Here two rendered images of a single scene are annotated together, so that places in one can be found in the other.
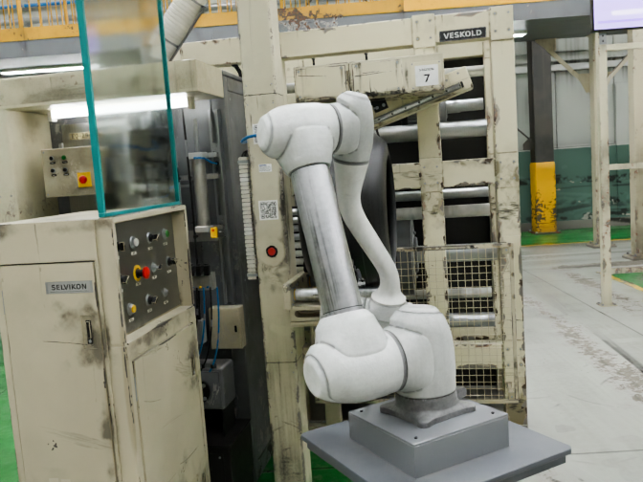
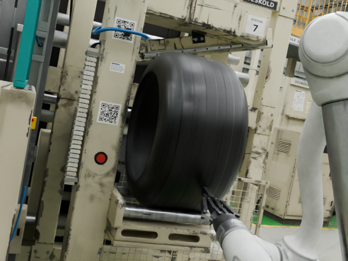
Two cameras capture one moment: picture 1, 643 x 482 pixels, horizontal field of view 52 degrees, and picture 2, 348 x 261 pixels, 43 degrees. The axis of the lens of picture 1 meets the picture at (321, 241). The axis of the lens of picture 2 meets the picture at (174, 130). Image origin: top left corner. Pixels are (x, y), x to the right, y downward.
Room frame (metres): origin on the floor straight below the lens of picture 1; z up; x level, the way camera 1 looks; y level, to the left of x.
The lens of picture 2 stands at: (1.09, 0.75, 1.29)
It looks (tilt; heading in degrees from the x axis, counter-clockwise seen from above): 3 degrees down; 330
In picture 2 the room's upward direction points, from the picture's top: 11 degrees clockwise
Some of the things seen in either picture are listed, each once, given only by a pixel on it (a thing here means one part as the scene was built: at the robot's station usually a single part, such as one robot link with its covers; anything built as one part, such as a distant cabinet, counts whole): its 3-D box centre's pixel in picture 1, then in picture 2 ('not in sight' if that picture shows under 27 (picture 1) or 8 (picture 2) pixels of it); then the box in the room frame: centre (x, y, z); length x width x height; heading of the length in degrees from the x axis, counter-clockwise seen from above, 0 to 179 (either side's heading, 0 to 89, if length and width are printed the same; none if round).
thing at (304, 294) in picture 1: (339, 293); (167, 214); (2.43, -0.05, 0.90); 0.35 x 0.05 x 0.05; 79
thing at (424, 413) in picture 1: (432, 398); not in sight; (1.65, -0.26, 0.76); 0.22 x 0.18 x 0.06; 122
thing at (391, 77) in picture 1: (370, 81); (197, 14); (2.83, -0.25, 1.71); 0.61 x 0.25 x 0.15; 79
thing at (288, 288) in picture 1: (299, 287); (110, 199); (2.60, 0.10, 0.90); 0.40 x 0.03 x 0.10; 169
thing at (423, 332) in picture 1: (418, 347); not in sight; (1.64, -0.23, 0.90); 0.18 x 0.16 x 0.22; 118
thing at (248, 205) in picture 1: (250, 218); (82, 116); (2.58, 0.27, 1.19); 0.05 x 0.04 x 0.48; 169
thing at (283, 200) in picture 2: not in sight; (302, 177); (5.55, -4.00, 0.62); 0.91 x 0.58 x 1.25; 88
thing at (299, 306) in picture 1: (339, 310); (162, 232); (2.43, -0.05, 0.84); 0.36 x 0.09 x 0.06; 79
